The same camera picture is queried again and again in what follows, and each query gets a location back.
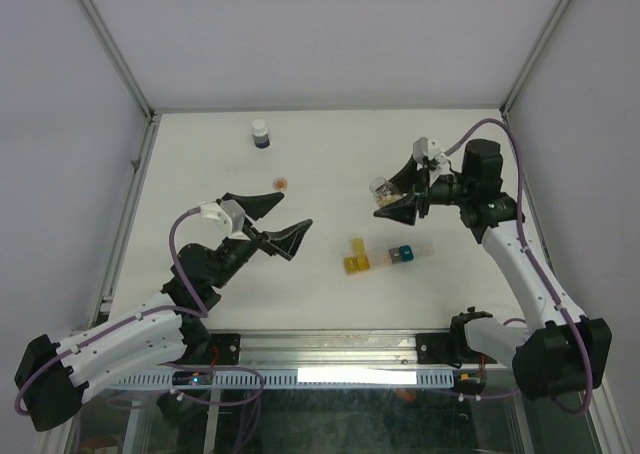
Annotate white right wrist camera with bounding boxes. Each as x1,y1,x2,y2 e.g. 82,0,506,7
412,137,451,184

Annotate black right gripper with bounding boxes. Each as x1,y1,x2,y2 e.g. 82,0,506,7
373,154,473,225

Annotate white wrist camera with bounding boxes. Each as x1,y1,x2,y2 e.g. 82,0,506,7
199,200,249,241
412,137,451,184

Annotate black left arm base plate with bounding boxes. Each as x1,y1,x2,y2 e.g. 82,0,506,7
200,333,241,366

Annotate clear glass pill bottle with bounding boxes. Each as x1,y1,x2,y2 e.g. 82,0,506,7
369,177,404,208

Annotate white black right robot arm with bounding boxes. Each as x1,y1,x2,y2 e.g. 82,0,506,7
374,137,612,400

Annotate aluminium cage frame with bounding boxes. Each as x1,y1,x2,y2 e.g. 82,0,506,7
47,0,639,446

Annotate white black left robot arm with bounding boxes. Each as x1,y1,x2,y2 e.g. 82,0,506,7
14,192,313,432

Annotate white slotted cable duct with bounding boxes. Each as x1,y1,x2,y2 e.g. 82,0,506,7
113,367,454,391

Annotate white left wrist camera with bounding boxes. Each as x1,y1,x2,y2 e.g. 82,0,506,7
199,200,249,241

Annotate aluminium mounting rail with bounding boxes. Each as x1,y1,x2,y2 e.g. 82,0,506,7
62,327,501,373

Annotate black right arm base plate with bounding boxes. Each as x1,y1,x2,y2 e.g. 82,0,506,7
414,331,463,368

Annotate white-capped dark pill bottle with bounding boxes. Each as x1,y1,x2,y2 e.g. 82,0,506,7
251,119,271,149

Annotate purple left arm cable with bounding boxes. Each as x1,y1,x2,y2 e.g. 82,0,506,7
13,208,266,454

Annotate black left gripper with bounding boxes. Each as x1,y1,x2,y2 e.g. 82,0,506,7
210,192,311,289

